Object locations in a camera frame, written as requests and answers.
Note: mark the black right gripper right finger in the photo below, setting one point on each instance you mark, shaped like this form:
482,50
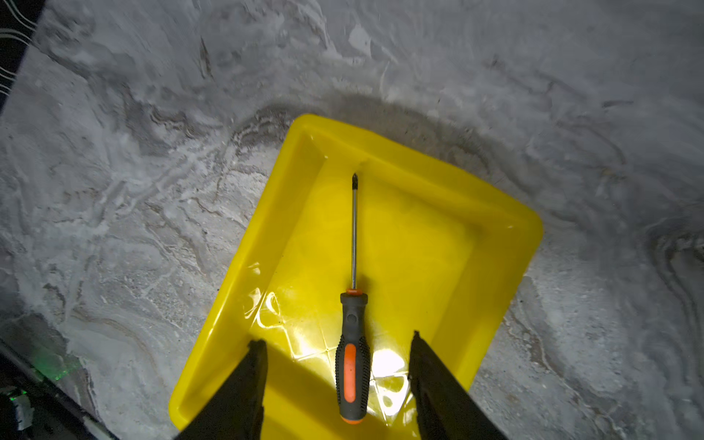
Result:
444,408

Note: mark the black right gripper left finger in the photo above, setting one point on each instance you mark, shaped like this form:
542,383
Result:
236,410

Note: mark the black orange screwdriver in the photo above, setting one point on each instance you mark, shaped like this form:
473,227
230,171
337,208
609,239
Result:
353,358

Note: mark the yellow plastic bin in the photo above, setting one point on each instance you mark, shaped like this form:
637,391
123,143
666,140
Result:
439,252

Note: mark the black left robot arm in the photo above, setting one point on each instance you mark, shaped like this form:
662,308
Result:
33,407

